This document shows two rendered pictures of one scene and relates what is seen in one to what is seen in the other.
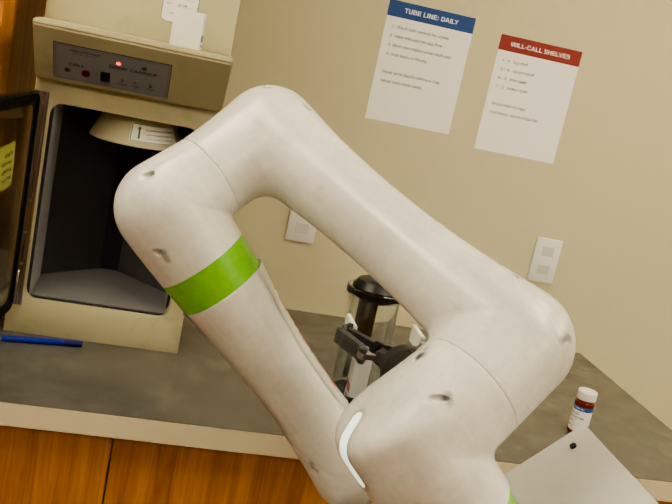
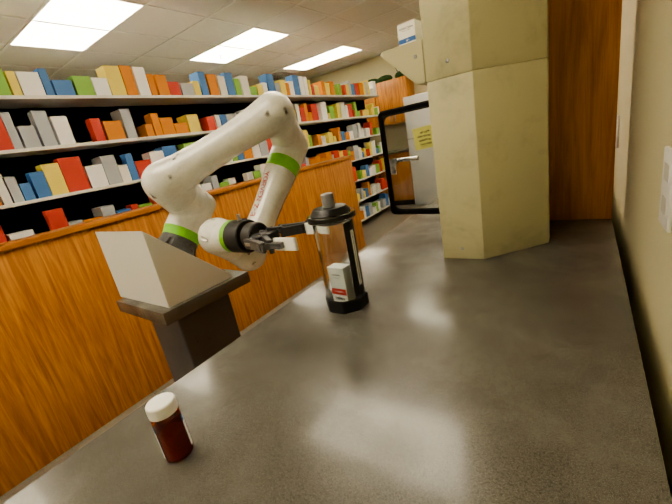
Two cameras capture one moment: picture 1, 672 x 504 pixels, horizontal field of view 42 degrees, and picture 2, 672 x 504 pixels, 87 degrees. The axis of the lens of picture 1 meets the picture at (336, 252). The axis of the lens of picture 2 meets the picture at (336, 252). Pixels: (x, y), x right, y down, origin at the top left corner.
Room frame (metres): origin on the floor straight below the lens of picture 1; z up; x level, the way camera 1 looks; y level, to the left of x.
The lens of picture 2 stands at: (2.10, -0.60, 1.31)
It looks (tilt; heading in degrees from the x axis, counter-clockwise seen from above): 17 degrees down; 139
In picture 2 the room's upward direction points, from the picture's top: 11 degrees counter-clockwise
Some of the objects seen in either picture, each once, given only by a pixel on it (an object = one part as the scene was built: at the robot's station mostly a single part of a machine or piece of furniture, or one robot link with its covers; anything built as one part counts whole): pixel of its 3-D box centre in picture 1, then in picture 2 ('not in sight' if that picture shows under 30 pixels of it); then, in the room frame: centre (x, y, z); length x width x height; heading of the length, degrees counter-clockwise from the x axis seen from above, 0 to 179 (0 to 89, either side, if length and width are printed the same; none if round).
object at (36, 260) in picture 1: (117, 199); not in sight; (1.67, 0.44, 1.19); 0.26 x 0.24 x 0.35; 102
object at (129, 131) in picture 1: (139, 126); not in sight; (1.65, 0.41, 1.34); 0.18 x 0.18 x 0.05
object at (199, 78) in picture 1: (133, 67); (424, 70); (1.49, 0.40, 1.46); 0.32 x 0.11 x 0.10; 102
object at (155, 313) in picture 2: not in sight; (184, 291); (0.86, -0.24, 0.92); 0.32 x 0.32 x 0.04; 10
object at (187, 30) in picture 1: (188, 29); (411, 36); (1.51, 0.32, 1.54); 0.05 x 0.05 x 0.06; 7
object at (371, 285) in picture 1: (379, 282); (329, 208); (1.52, -0.09, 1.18); 0.09 x 0.09 x 0.07
